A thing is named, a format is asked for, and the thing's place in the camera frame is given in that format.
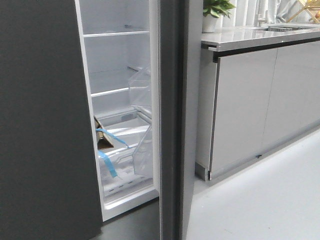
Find glass fridge shelf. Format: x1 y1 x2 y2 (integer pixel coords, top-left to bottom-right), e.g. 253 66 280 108
90 87 129 98
83 30 150 38

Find white plant pot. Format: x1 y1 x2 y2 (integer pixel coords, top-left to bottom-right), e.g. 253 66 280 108
202 15 218 33

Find clear crisper drawer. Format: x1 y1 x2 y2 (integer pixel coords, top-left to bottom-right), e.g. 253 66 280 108
98 144 153 202

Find upper glass fridge shelf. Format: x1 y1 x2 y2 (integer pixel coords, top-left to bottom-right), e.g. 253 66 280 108
83 30 150 38

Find green potted plant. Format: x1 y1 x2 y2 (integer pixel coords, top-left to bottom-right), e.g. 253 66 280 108
202 0 236 19

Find blue tape strip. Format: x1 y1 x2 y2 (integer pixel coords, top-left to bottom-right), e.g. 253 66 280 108
95 128 130 178

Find clear door bin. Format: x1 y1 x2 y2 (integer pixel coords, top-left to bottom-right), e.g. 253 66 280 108
132 125 153 178
129 67 152 107

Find white curtain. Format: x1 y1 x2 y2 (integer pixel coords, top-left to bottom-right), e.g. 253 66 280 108
216 0 302 29

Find grey kitchen counter cabinet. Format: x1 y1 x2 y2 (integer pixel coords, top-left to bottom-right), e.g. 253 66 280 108
195 23 320 181

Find lower clear door bin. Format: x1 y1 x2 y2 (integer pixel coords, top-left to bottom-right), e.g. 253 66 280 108
132 125 153 178

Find brown cardboard piece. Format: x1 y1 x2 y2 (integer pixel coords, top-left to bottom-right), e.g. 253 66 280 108
93 116 114 150

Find upper clear door bin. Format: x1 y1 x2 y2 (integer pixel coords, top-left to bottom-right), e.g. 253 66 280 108
129 67 152 107

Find stainless steel sink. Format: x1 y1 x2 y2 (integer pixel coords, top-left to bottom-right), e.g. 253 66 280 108
251 24 319 32

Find wooden folding rack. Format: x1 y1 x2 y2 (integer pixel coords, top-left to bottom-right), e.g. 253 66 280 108
286 0 320 24

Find lower glass fridge shelf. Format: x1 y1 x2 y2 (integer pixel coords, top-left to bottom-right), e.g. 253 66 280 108
90 87 129 98

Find white fridge interior body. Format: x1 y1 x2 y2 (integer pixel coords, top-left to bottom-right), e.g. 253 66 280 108
75 0 161 220

